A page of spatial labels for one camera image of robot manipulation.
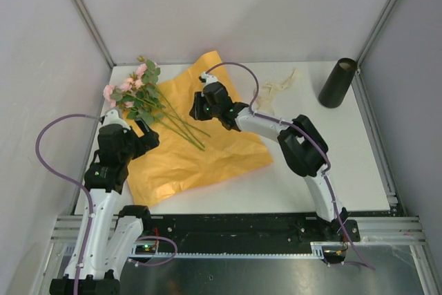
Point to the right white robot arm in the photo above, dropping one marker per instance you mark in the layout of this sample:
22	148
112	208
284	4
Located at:
304	150

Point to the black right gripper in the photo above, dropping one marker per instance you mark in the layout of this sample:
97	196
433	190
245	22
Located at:
197	112

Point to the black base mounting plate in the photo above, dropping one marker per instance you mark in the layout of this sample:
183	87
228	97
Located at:
246	231

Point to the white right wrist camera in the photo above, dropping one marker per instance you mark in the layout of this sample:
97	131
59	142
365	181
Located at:
206	76

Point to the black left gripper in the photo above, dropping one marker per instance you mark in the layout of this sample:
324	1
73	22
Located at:
148	141

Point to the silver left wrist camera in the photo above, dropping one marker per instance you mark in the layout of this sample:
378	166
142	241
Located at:
112	116

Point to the cream printed ribbon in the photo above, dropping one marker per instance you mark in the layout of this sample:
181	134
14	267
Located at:
266	93

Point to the pink rose flower stem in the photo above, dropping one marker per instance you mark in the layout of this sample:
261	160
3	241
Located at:
147	100

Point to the pink rose flower bunch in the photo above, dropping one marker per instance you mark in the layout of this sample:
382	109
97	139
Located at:
115	96

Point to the black cylindrical vase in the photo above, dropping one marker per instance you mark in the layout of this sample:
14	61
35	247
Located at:
337	84

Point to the orange flower bouquet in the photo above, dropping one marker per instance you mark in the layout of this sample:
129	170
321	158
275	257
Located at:
176	165

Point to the aluminium frame rail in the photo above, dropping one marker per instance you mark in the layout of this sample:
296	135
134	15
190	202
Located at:
91	27

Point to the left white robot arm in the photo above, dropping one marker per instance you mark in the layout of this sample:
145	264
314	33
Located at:
99	256

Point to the grey slotted cable duct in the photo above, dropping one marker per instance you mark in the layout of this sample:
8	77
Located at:
144	252

